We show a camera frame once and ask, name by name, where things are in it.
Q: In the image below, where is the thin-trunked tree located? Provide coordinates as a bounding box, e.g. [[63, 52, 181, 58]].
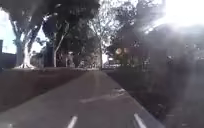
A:
[[88, 0, 124, 72]]

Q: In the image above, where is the robot's own part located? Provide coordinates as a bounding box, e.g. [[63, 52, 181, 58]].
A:
[[67, 115, 79, 128], [133, 113, 148, 128]]

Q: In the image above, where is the brown mulch ground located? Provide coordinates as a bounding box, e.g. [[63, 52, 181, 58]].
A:
[[103, 68, 204, 128], [0, 67, 91, 118]]

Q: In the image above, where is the large pale-trunked tree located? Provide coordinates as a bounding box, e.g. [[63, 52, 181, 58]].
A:
[[0, 0, 51, 70]]

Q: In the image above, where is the group of trees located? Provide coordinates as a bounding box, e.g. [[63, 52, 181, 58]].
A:
[[106, 0, 204, 74]]

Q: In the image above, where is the grey concrete path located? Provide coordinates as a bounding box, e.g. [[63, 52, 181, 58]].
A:
[[0, 69, 166, 128]]

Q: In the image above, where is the forked-trunk tree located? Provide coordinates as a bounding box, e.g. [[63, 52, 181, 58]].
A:
[[39, 0, 101, 69]]

